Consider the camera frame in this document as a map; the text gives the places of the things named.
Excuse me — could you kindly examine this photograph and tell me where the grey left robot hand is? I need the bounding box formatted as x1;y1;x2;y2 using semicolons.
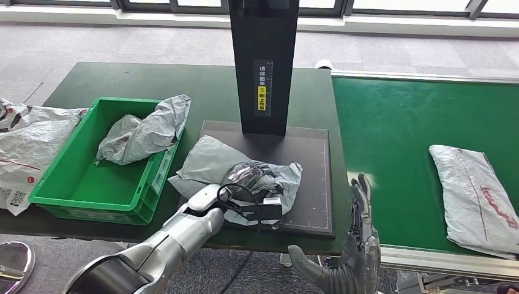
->
220;160;285;204

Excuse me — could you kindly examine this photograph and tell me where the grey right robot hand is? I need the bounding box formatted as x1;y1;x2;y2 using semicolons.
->
288;173;382;294

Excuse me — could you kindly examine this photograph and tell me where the grey parcel bag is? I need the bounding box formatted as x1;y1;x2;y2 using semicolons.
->
167;135;304;227
95;94;192;167

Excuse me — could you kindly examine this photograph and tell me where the black inbound scanning machine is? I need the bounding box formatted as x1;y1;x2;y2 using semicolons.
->
178;0;335;239

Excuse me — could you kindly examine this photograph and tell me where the green conveyor belt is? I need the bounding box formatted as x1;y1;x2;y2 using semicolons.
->
331;77;519;260

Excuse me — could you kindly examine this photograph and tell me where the grey parcel with red print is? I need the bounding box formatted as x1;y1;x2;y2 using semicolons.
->
428;145;519;260

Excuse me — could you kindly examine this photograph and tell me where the dark green table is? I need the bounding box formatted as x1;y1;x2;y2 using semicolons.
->
0;61;354;257

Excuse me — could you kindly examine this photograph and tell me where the green plastic crate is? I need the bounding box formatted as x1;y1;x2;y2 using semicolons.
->
27;96;185;226

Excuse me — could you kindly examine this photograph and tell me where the large white printed bag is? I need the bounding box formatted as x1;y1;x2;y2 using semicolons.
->
0;97;88;217

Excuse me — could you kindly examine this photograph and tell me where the round chrome disc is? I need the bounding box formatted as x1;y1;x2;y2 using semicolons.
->
0;241;36;294

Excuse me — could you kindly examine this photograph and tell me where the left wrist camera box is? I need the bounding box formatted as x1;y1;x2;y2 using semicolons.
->
242;197;283;223

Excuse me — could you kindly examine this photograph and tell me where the aluminium conveyor frame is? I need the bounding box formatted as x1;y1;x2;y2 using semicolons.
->
330;69;519;283

